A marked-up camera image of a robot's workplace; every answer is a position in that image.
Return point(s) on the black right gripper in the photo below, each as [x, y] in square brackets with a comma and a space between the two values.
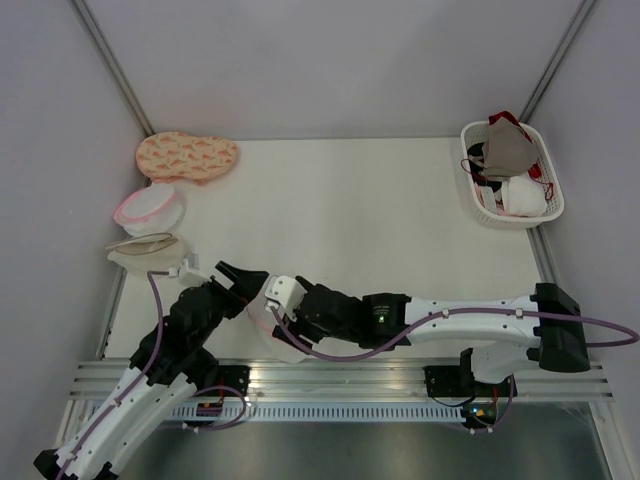
[293, 329]

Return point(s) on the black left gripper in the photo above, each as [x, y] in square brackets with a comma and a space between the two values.
[246, 284]

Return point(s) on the white mesh laundry bag pink zipper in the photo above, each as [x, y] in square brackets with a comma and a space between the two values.
[265, 322]

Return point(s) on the taupe grey bra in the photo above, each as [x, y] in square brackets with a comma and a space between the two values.
[508, 152]

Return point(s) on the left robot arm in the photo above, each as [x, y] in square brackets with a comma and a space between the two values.
[170, 366]

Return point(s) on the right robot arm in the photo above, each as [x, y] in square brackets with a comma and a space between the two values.
[504, 336]

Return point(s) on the small white mesh laundry bag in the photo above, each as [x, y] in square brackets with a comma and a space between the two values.
[154, 209]

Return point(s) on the peach floral bra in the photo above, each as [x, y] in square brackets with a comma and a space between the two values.
[171, 156]

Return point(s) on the black bra in basket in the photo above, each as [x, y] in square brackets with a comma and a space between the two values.
[476, 163]

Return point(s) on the white bra in basket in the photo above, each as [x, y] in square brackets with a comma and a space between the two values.
[523, 197]

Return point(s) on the red bra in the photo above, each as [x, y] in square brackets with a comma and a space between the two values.
[479, 132]

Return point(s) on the pink garment in basket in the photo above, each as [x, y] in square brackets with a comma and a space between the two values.
[490, 199]

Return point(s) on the white plastic basket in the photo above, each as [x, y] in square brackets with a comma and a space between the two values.
[554, 208]

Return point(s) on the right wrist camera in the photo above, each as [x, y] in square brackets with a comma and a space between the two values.
[285, 293]

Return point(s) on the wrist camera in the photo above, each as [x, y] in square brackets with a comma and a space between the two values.
[187, 273]
[285, 293]

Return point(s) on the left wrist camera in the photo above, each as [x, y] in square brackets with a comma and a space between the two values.
[187, 273]

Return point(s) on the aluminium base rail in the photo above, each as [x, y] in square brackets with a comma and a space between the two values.
[401, 380]

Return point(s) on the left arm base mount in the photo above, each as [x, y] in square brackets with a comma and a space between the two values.
[236, 377]

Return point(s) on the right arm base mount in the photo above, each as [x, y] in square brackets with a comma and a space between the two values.
[449, 382]

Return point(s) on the white slotted cable duct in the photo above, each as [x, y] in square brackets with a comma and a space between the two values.
[350, 412]

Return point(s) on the left aluminium corner post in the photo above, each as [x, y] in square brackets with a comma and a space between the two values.
[89, 23]

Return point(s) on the aluminium corner post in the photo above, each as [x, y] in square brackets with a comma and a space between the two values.
[89, 23]
[573, 30]

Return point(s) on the right aluminium corner post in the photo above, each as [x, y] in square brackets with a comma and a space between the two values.
[573, 30]

